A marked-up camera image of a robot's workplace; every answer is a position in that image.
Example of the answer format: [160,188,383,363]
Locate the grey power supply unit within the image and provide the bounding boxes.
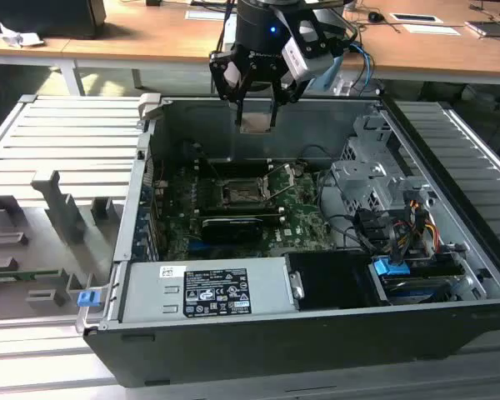
[122,257,297,324]

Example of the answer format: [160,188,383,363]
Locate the grey laptop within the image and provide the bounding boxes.
[464,19,500,41]

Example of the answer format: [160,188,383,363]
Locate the green motherboard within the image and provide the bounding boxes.
[153,160,345,262]

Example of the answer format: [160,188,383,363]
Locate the white paper sheet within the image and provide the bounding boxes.
[402,23,463,37]
[185,10,224,21]

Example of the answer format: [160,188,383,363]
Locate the small blue plastic clip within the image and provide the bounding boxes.
[77,290,103,308]

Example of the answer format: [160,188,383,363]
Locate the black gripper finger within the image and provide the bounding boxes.
[269,77,308,127]
[209,48,251,127]

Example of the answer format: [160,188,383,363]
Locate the long wooden desk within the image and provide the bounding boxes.
[0,0,500,97]

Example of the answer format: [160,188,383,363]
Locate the blue disk carrier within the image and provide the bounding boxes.
[372,257,412,278]

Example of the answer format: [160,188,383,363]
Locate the metal disk bay cage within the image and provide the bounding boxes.
[331,116,401,218]

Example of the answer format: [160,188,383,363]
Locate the large black box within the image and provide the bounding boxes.
[0,0,108,41]

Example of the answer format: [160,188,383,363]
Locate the black open PC case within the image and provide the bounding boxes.
[82,93,500,388]

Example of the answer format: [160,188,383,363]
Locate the grey case latch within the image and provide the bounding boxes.
[137,92,164,123]

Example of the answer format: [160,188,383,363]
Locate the blue cable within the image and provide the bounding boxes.
[349,41,374,99]

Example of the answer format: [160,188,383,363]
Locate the grey parts rack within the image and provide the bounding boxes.
[0,168,128,323]

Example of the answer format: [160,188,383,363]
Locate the white framed desk grommet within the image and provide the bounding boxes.
[389,12,445,24]

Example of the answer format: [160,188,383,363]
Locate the orange yellow power wires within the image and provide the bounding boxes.
[403,199,438,251]

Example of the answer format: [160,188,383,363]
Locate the black graphics card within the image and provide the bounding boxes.
[202,216,264,245]

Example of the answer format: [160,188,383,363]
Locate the black plastic shroud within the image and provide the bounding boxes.
[285,252,391,312]

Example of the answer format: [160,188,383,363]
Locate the silver square CPU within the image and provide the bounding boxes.
[238,112,275,135]

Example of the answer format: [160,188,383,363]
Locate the black cable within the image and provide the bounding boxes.
[297,143,338,168]
[316,170,378,255]

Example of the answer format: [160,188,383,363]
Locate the blue expansion slot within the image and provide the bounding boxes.
[186,237,218,251]

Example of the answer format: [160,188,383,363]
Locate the silver hard disk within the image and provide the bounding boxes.
[381,274,458,303]

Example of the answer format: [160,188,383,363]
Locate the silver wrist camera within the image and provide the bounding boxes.
[282,19,333,80]

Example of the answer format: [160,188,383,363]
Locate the green RAM stick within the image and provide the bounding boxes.
[0,270,62,281]
[199,207,287,221]

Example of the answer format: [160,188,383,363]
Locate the black connector block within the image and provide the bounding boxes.
[355,209,391,243]

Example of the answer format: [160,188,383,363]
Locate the crumpled white paper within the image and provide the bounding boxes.
[0,22,45,49]

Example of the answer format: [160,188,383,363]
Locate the metal socket cover frame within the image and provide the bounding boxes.
[262,163,297,200]

